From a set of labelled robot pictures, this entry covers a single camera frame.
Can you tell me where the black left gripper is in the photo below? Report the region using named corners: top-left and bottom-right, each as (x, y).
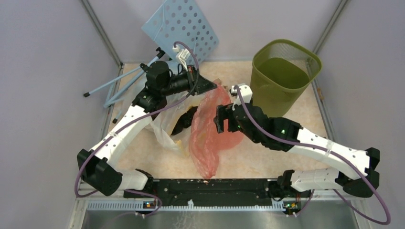
top-left (161, 64), bottom-right (217, 96)

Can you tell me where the red translucent trash bag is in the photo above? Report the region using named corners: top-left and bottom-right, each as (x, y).
top-left (189, 79), bottom-right (244, 179)

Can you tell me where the large translucent white plastic bag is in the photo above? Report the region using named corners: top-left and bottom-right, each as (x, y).
top-left (121, 62), bottom-right (206, 157)

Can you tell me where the green mesh trash bin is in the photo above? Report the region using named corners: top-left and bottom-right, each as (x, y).
top-left (250, 39), bottom-right (322, 117)

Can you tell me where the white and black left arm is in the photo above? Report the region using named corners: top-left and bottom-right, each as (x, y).
top-left (75, 61), bottom-right (217, 196)

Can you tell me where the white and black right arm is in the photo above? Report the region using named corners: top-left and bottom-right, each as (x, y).
top-left (213, 104), bottom-right (380, 198)

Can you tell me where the light blue perforated music stand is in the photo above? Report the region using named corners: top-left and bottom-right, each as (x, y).
top-left (83, 0), bottom-right (219, 123)

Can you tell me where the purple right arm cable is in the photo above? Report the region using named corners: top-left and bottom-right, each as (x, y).
top-left (233, 84), bottom-right (392, 226)

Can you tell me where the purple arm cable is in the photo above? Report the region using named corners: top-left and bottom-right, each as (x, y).
top-left (233, 84), bottom-right (392, 226)
top-left (74, 41), bottom-right (201, 219)

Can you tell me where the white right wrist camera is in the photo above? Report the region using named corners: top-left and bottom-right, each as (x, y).
top-left (230, 83), bottom-right (253, 110)

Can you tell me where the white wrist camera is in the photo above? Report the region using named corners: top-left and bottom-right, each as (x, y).
top-left (230, 83), bottom-right (253, 110)
top-left (172, 45), bottom-right (190, 68)

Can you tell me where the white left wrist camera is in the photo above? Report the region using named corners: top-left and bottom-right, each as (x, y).
top-left (172, 45), bottom-right (190, 68)

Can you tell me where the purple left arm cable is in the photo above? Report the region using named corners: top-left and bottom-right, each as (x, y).
top-left (74, 41), bottom-right (201, 219)

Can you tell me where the wooden block by wall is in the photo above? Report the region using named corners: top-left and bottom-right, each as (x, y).
top-left (317, 87), bottom-right (324, 101)

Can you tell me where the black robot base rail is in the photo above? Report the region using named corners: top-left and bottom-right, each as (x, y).
top-left (143, 174), bottom-right (302, 207)

